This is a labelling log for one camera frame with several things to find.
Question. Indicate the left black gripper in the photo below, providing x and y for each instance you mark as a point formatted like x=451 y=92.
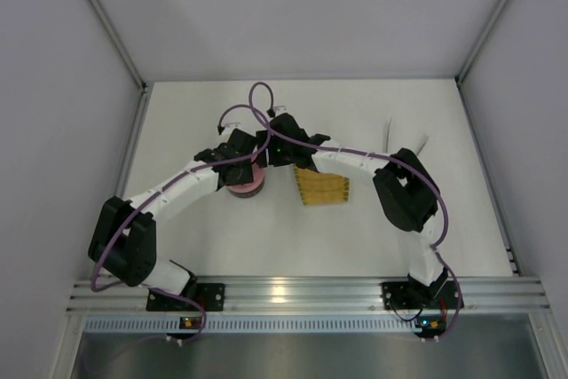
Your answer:
x=242 y=173

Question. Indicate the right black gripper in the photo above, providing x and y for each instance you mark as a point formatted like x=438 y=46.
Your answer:
x=279 y=155

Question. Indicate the pink round lid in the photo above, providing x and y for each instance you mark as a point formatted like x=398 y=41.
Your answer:
x=257 y=173

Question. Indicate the silver metal tongs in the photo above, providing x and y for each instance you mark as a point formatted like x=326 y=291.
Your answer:
x=394 y=139

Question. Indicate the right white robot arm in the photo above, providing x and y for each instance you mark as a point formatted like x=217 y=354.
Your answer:
x=409 y=197

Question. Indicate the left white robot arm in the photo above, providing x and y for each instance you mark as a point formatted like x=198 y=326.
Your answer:
x=124 y=246

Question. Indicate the steel round lunch bowl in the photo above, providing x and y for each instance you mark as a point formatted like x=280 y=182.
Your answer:
x=247 y=190

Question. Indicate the green woven bamboo tray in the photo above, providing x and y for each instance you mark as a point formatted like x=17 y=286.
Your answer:
x=318 y=189

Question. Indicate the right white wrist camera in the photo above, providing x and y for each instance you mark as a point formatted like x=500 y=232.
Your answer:
x=276 y=111

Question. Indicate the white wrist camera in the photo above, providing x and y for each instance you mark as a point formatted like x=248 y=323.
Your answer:
x=227 y=127
x=276 y=111

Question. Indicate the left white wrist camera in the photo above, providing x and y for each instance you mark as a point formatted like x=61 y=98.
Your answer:
x=227 y=127

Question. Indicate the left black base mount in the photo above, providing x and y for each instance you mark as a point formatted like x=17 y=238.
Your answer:
x=209 y=296

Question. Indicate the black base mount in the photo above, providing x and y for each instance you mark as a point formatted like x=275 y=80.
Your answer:
x=209 y=296
x=412 y=295

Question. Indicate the slotted cable duct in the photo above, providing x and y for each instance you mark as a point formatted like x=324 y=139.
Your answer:
x=254 y=324

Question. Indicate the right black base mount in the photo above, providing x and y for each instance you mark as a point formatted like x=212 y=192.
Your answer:
x=412 y=295

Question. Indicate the aluminium mounting rail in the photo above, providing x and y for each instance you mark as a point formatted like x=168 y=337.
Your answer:
x=319 y=295

